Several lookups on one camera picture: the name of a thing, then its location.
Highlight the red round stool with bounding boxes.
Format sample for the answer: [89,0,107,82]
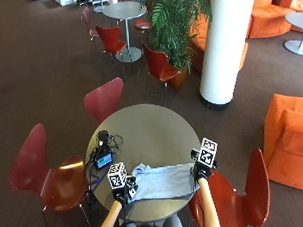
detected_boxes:
[133,18,153,45]

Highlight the light blue cloth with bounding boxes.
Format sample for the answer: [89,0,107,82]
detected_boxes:
[127,160,202,203]

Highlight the white marker cube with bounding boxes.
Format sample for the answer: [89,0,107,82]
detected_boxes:
[195,136,219,170]
[106,161,129,190]

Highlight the orange plant pot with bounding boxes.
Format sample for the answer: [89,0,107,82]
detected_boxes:
[166,66,192,91]

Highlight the black camera device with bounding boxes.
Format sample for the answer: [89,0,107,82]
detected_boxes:
[96,129,112,148]

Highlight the orange sofa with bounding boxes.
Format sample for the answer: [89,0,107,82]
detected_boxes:
[245,0,303,40]

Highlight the black device with blue screen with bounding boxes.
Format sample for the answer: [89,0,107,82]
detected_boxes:
[94,151,114,172]

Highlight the round grey pedestal table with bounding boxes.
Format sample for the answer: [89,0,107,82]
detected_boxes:
[282,11,303,59]
[102,0,150,65]

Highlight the orange armchair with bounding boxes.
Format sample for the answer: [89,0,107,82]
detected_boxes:
[261,91,303,195]

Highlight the green potted palm plant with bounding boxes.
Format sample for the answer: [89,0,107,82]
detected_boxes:
[143,0,215,75]

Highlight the the person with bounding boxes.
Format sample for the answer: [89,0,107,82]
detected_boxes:
[118,213,185,227]

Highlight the blue strap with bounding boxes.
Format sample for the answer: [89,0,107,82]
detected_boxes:
[86,170,107,194]

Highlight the white round column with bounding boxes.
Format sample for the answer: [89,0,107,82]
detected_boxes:
[196,0,261,112]

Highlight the person's left hand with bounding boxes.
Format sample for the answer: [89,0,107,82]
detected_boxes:
[112,173,140,205]

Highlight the red wooden chair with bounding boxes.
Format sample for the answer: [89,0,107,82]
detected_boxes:
[186,146,273,227]
[80,5,101,52]
[7,121,95,227]
[141,41,183,107]
[94,23,129,64]
[82,76,126,124]

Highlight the person's right hand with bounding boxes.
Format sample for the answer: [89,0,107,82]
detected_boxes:
[190,146,219,184]

